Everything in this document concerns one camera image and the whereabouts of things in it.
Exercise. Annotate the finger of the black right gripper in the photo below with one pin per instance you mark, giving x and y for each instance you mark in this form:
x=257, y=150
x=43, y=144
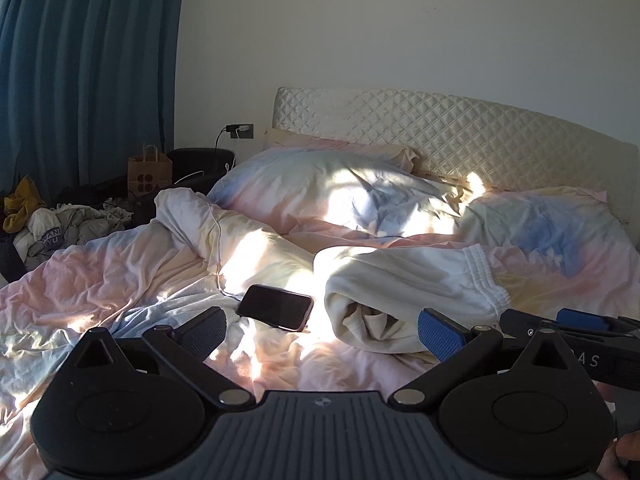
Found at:
x=585, y=323
x=522, y=325

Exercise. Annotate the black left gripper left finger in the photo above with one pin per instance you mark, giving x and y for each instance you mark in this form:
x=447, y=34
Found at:
x=184, y=350

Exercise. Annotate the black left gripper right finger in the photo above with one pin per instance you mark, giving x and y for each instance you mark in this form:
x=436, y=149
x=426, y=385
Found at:
x=462, y=354

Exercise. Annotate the cream white hoodie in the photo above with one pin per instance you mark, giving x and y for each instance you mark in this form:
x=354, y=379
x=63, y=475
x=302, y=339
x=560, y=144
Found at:
x=373, y=296

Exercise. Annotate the person's hand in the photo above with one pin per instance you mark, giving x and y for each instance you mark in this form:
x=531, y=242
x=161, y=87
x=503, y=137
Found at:
x=619, y=455

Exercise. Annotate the pastel tie-dye duvet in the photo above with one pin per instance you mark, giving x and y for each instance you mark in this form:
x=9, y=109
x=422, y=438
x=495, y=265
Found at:
x=194, y=256

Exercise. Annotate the black smartphone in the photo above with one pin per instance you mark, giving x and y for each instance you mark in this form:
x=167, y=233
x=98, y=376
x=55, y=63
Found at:
x=276, y=307

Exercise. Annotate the grey beige garment pile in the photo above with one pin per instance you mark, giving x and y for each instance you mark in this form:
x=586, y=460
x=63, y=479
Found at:
x=80, y=224

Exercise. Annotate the quilted cream headboard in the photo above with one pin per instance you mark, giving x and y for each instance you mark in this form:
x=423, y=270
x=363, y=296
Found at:
x=506, y=146

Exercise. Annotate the black bedside bin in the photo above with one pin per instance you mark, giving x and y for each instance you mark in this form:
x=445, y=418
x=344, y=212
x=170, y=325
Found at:
x=199, y=168

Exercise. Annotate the brown paper bag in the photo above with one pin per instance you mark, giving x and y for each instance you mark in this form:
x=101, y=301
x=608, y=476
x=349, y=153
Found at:
x=150, y=171

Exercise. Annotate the white garment purple print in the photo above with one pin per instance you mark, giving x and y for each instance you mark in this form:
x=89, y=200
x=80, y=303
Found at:
x=46, y=229

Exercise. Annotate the black garment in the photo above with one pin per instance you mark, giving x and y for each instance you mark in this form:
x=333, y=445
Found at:
x=12, y=267

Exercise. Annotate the pastel tie-dye pillow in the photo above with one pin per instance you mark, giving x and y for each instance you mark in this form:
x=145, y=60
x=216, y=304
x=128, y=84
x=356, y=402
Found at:
x=297, y=190

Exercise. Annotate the mustard yellow garment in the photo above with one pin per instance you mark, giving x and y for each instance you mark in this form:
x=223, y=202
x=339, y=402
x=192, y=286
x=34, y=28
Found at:
x=20, y=205

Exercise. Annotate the teal curtain right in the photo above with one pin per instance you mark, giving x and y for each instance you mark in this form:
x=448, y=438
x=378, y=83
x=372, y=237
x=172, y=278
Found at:
x=85, y=85

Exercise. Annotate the wall power socket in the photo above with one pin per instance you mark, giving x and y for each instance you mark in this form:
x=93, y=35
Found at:
x=240, y=131

